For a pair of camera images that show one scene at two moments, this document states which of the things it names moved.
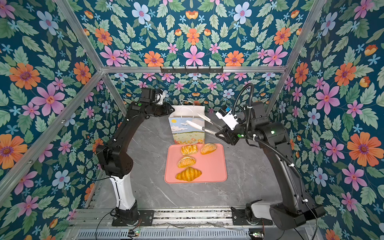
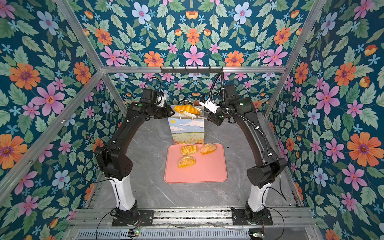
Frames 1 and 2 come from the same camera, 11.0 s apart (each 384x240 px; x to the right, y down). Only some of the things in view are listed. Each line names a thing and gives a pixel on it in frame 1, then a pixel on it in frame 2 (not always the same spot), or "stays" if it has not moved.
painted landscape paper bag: x=184 y=133 stays
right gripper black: x=229 y=136 -> x=212 y=117
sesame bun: x=186 y=162 stays
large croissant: x=189 y=174 -> x=186 y=109
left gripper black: x=166 y=109 stays
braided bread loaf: x=189 y=149 stays
